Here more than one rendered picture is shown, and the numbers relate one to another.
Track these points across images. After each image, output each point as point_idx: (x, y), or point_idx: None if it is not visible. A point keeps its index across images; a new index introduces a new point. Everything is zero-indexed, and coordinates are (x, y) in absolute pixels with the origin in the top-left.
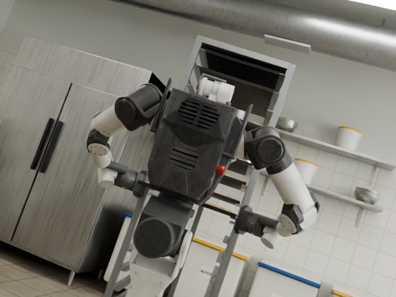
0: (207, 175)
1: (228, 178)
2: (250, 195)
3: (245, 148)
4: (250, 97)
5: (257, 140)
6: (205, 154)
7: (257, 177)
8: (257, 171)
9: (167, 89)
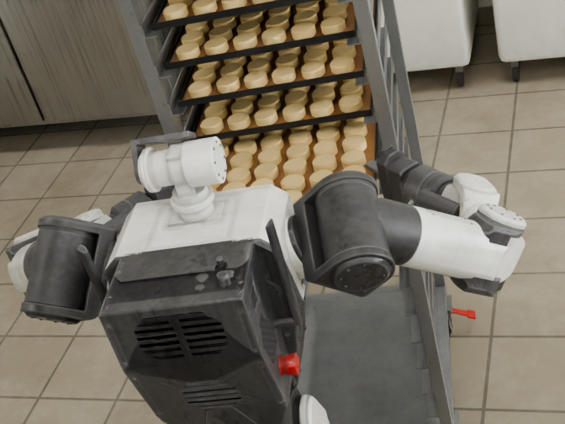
0: (271, 400)
1: (322, 81)
2: (384, 97)
3: None
4: None
5: (324, 275)
6: (245, 381)
7: (377, 56)
8: (372, 46)
9: (92, 272)
